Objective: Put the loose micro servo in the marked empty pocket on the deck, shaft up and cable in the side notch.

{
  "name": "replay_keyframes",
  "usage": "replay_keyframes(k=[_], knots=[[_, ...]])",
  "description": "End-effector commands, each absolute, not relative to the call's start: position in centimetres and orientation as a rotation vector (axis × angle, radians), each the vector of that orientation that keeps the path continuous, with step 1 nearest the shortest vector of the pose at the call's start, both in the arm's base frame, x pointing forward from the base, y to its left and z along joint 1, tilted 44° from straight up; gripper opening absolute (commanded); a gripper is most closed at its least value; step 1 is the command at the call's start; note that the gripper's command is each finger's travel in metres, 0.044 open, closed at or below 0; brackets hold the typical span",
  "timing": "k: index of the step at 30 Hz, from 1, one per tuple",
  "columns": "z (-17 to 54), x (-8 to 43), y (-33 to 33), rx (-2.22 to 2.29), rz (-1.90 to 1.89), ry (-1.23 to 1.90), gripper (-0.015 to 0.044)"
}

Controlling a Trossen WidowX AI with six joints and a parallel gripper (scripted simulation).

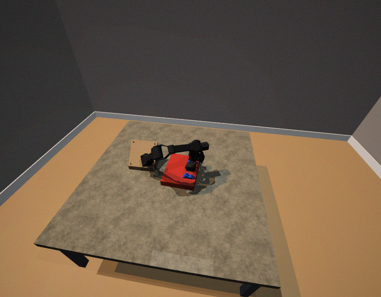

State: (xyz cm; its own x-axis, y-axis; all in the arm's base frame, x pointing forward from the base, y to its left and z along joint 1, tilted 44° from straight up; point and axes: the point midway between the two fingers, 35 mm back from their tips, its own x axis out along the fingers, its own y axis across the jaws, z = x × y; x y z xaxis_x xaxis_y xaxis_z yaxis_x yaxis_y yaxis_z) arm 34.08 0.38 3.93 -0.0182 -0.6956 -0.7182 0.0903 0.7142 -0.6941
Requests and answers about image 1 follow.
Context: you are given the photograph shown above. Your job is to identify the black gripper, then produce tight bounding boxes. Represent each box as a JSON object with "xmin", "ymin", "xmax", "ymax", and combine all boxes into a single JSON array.
[{"xmin": 186, "ymin": 153, "xmax": 198, "ymax": 170}]

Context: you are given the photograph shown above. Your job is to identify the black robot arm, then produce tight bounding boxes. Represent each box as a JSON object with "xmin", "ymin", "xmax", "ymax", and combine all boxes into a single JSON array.
[{"xmin": 140, "ymin": 140, "xmax": 209, "ymax": 167}]

